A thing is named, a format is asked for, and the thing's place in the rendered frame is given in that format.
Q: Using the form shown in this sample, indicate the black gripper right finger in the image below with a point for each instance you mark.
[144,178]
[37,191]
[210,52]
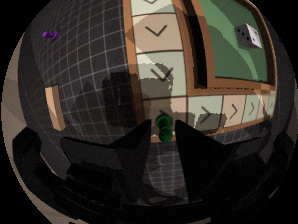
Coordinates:
[204,159]

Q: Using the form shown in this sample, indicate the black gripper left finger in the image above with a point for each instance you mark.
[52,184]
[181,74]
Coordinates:
[124,158]

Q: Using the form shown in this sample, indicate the green pawn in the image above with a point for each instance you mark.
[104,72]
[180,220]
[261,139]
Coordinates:
[164,122]

